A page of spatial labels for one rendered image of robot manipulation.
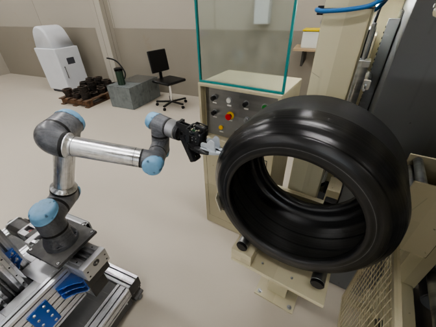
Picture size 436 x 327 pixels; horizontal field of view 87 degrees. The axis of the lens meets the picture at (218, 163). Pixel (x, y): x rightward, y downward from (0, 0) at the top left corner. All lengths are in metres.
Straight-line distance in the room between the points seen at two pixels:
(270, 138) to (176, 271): 1.54
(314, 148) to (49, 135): 0.86
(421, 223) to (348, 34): 0.67
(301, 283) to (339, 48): 0.82
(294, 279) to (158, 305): 1.11
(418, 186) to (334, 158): 0.44
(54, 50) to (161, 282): 5.59
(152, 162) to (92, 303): 1.13
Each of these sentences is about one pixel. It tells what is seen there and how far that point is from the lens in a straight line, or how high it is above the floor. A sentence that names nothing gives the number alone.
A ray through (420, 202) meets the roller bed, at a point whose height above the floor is 1.13.
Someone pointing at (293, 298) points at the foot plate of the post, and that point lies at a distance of 1.89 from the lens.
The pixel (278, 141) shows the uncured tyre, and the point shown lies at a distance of 0.59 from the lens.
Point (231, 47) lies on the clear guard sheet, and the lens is 1.40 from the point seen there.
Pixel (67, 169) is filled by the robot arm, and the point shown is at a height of 1.08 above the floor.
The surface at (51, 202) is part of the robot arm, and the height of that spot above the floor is 0.95.
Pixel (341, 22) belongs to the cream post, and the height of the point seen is 1.62.
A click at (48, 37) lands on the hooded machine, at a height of 1.16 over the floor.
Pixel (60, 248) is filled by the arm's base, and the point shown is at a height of 0.74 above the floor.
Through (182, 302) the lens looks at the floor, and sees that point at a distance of 1.85.
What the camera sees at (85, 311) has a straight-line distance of 1.78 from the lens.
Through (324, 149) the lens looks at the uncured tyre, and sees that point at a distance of 0.57.
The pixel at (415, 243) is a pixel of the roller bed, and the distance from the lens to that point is 1.12.
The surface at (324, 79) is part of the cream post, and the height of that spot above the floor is 1.46.
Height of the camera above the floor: 1.67
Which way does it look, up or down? 35 degrees down
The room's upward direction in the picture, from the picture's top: 1 degrees counter-clockwise
